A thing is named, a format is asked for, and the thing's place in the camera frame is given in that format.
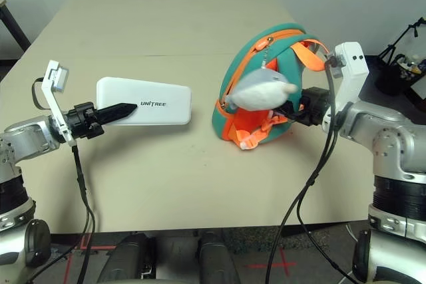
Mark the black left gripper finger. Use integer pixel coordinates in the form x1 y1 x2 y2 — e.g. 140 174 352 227
96 102 138 122

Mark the black tripod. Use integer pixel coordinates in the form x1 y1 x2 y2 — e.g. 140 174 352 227
379 16 426 65

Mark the red tape outline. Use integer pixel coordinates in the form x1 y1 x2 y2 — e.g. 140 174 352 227
65 233 117 284

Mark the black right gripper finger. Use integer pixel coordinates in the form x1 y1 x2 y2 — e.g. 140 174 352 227
282 100 304 114
274 110 304 122

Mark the grey white plush dolphin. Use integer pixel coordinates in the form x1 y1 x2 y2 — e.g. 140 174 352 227
223 39 300 112

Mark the dark left robot leg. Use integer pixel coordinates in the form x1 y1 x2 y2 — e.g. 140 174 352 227
99 232 157 284

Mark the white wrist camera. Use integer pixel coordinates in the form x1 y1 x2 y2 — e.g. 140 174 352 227
41 60 79 147
321 41 370 134

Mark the dark right robot leg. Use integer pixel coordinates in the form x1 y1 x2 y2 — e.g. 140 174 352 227
198 230 242 284

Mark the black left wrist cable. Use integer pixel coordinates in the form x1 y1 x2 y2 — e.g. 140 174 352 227
31 76 97 284

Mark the dark robot leg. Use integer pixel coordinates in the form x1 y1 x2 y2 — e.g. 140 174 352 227
99 232 157 284
198 230 242 284

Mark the black bin with bottles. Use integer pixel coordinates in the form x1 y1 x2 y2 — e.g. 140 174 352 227
375 53 426 96

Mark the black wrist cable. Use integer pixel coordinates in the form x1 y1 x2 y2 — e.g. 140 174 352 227
264 54 359 284
31 76 97 284

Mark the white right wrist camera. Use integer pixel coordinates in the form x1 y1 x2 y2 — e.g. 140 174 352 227
321 41 370 134

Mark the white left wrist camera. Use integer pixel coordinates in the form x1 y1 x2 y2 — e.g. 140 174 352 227
41 60 79 147

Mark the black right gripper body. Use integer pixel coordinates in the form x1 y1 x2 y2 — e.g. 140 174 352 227
299 86 332 128

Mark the teal and orange backpack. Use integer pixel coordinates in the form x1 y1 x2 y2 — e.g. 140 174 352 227
212 23 329 152

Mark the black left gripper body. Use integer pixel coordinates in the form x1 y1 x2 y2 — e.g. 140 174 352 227
63 101 105 140

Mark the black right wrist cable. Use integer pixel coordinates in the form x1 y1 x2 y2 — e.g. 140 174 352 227
264 54 359 284

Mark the red tape cross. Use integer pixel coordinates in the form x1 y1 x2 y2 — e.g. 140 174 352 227
246 247 297 277

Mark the white Unitree pencil case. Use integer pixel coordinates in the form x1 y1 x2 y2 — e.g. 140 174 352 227
96 76 193 126

